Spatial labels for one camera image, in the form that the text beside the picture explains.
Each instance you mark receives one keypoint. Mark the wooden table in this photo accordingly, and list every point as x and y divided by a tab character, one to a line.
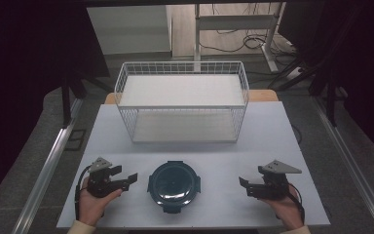
263	95

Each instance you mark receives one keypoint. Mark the dark teal round lidded container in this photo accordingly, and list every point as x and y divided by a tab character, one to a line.
173	187

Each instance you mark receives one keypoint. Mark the person's left hand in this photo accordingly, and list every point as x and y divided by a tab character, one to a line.
91	206

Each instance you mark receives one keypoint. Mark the black metal stand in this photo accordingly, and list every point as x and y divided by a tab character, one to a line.
331	100
66	97

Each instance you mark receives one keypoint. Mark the black curtain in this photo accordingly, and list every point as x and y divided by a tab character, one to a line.
360	58
29	65

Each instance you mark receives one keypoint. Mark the white table mat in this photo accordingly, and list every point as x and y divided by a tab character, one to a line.
227	201

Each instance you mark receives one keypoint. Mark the white metal desk frame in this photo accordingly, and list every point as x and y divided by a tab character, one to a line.
237	22

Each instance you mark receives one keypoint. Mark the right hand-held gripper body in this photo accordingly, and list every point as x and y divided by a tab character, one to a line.
272	187

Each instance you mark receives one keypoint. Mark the aluminium rail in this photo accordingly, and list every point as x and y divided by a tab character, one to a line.
354	165
45	175

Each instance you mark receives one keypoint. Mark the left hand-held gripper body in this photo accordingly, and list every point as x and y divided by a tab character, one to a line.
98	183

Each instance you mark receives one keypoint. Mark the person's right hand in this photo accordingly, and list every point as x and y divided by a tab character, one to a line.
287	209

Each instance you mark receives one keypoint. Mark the black floor bracket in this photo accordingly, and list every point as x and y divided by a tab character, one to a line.
75	139

